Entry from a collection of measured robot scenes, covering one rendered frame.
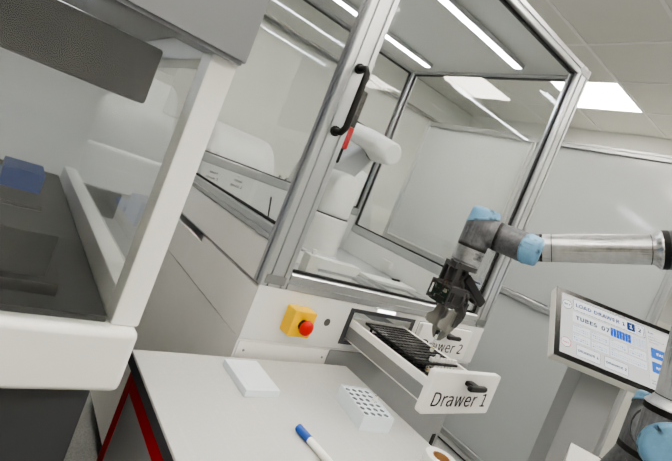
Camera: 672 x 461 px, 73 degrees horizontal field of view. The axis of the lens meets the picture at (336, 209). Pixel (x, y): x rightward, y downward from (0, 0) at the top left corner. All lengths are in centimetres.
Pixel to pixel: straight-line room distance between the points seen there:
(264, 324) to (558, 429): 138
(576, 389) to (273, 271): 141
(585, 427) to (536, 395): 84
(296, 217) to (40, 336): 61
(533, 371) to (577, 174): 121
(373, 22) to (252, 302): 75
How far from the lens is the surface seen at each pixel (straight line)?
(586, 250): 131
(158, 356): 109
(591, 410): 221
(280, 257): 115
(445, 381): 119
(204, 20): 73
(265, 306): 119
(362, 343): 133
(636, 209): 296
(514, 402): 310
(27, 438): 97
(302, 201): 113
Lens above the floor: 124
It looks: 3 degrees down
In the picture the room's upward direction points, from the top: 22 degrees clockwise
